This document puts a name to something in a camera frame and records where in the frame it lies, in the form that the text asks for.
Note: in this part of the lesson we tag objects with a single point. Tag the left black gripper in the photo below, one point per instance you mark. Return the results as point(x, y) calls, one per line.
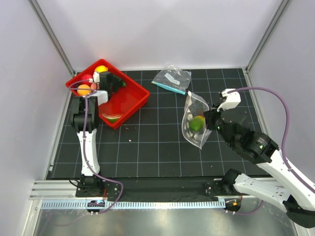
point(117, 82)

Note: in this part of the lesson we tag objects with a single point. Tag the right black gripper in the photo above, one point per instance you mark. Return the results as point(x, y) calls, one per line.
point(209, 116)

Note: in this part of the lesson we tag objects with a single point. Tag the pink toy peach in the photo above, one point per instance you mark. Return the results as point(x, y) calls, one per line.
point(94, 86)

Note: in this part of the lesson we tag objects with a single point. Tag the green toy cucumber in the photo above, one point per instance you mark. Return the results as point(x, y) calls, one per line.
point(120, 83)

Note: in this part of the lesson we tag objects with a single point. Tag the green orange toy mango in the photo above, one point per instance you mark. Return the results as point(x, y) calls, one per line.
point(197, 123)

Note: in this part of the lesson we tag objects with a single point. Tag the white-spotted clear zip bag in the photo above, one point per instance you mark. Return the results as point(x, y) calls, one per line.
point(195, 105)

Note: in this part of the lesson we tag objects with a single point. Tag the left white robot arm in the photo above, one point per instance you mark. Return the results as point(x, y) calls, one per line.
point(85, 120)

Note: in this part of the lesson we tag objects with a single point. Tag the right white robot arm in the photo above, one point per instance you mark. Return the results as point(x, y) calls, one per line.
point(295, 195)

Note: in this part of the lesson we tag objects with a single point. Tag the blue-zipper clear zip bag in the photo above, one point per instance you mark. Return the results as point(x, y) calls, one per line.
point(173, 79)

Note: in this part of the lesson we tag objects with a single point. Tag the yellow toy lemon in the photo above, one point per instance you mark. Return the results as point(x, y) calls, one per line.
point(101, 69)

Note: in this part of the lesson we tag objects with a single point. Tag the red toy apple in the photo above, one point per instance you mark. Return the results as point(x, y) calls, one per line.
point(87, 78)

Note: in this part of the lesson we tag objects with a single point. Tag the red plastic tray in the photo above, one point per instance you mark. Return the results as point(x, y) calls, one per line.
point(119, 96)

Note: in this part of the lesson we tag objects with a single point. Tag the orange toy fruit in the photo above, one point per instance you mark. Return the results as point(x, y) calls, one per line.
point(84, 90)

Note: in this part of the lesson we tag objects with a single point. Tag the toy watermelon slice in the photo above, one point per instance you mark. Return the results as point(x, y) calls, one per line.
point(108, 118)

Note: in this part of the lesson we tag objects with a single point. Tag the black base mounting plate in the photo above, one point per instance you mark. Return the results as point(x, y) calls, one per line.
point(157, 189)

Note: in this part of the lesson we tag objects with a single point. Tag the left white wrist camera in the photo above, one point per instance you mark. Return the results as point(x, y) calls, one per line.
point(96, 77)

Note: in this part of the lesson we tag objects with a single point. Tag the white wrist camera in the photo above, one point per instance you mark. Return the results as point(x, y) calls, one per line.
point(96, 77)
point(230, 99)

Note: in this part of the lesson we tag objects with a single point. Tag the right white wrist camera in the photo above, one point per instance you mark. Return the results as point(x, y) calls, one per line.
point(230, 99)

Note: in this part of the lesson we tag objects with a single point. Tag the slotted cable duct strip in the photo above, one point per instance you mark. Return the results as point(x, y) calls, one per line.
point(90, 204)

